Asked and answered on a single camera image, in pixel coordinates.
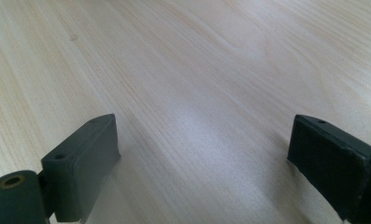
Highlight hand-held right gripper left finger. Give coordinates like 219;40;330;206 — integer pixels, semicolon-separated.
40;113;122;224

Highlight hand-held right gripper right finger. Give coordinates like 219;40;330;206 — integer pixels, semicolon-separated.
287;114;371;224

